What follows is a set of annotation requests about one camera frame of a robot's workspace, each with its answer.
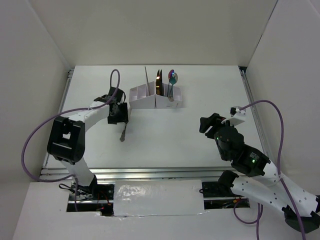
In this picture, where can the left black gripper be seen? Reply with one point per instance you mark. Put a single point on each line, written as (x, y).
(124, 116)

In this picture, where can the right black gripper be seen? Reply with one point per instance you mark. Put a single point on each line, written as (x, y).
(214, 120)

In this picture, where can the silver ornate knife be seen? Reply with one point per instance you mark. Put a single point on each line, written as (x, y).
(123, 134)

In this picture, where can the gold knife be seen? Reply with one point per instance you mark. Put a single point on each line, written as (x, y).
(158, 83)

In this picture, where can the iridescent rainbow spoon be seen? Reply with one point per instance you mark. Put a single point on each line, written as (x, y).
(170, 74)

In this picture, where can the black knife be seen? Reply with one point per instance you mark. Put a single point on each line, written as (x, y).
(162, 82)

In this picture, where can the teal spoon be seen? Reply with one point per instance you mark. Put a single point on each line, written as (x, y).
(172, 82)

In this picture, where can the silver ornate spoon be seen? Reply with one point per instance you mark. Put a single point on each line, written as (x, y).
(175, 76)

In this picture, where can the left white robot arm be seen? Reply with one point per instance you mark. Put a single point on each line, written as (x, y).
(67, 140)

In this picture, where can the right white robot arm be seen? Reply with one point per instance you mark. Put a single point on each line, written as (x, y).
(256, 177)

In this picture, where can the white left utensil organizer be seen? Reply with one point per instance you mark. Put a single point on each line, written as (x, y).
(143, 96)

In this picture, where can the white utensil organizer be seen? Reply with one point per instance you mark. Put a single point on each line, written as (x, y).
(143, 96)
(164, 103)

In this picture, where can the white right utensil organizer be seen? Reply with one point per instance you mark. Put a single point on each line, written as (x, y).
(164, 103)

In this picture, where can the white cover plate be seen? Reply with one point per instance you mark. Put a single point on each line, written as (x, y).
(158, 198)

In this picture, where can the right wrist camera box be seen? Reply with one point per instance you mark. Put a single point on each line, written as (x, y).
(237, 116)

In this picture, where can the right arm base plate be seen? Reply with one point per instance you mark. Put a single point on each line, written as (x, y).
(217, 187)

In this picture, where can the aluminium right rail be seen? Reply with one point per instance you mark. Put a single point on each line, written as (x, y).
(261, 132)

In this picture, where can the aluminium rail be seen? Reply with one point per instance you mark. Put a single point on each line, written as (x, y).
(165, 173)
(261, 132)

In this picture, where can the aluminium front rail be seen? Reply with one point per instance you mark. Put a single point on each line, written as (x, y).
(165, 173)

